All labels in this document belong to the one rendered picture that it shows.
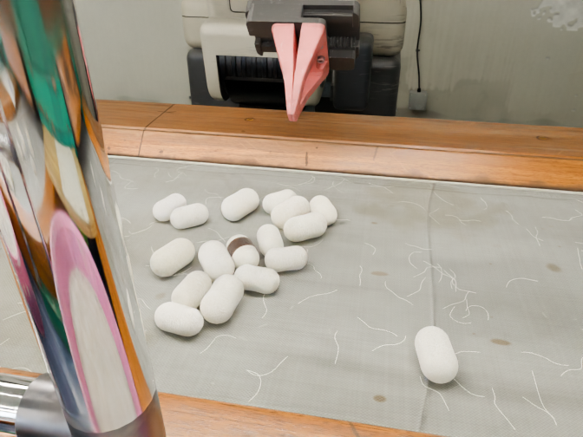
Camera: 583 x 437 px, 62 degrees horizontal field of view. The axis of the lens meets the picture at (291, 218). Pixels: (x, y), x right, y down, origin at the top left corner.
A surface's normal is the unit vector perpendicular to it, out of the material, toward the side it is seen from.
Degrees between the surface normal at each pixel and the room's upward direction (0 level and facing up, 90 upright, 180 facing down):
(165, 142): 45
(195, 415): 0
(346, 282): 0
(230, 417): 0
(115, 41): 90
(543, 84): 90
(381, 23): 90
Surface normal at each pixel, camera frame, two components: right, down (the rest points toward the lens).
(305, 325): 0.00, -0.86
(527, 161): -0.13, -0.25
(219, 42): -0.18, 0.62
